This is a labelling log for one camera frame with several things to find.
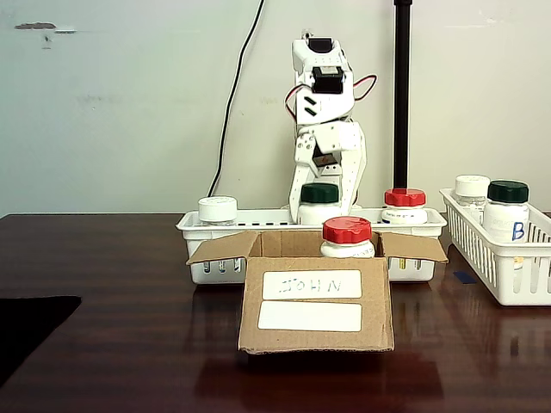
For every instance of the green-capped bottle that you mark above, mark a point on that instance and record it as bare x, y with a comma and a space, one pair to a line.
508, 191
318, 193

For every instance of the cardboard box labelled JOHN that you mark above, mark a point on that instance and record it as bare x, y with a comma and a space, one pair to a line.
251, 301

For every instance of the white-capped bottle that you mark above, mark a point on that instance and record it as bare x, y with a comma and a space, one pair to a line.
472, 185
217, 208

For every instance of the white plastic basket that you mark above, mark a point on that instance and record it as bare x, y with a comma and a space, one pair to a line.
473, 258
189, 234

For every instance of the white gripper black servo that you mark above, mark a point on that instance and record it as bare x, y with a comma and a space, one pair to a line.
341, 138

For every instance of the blue tape strip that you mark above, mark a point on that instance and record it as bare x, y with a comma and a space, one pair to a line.
465, 278

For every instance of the black vertical pole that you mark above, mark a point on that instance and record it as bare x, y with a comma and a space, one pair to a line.
402, 86

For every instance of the red-capped bottle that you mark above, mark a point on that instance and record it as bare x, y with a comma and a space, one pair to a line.
404, 198
346, 230

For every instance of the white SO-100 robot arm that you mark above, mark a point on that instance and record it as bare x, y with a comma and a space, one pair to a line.
323, 107

